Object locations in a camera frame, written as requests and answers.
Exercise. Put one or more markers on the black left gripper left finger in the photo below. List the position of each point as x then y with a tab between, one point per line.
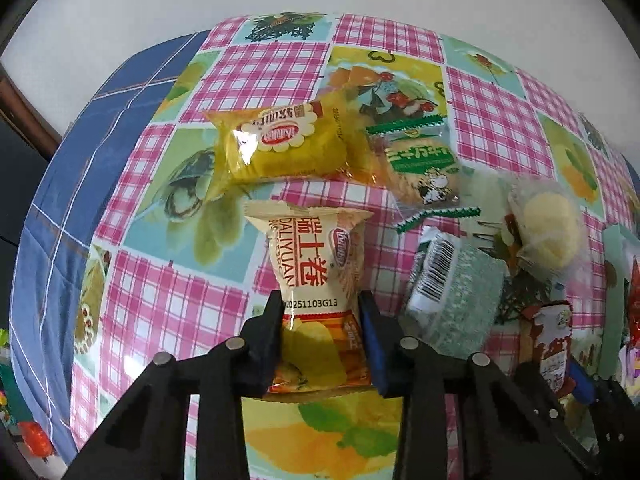
144	434

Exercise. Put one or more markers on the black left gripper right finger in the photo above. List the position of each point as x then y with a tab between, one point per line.
508	427

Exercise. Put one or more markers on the brown white jujube packet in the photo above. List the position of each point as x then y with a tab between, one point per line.
546	335

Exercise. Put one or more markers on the red patterned snack bag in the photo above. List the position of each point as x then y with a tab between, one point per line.
633	305

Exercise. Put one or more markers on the green white wafer packet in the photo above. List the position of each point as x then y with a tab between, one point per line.
452	295

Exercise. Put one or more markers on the clear packet round yellow pastry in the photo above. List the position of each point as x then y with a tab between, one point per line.
552	230

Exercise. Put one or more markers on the beige orange swiss roll packet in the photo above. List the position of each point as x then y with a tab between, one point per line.
317	258

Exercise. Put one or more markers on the green cow biscuit packet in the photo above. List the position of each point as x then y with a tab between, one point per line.
418	167

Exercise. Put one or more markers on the yellow soft bread packet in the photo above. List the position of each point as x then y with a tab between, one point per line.
325	138

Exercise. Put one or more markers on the clutter of colourful items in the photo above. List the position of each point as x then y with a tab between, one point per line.
15	414

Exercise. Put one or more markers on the blue plaid cloth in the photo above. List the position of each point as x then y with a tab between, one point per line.
61	218

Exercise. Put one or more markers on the pink checkered fruit tablecloth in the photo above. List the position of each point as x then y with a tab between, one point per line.
154	284

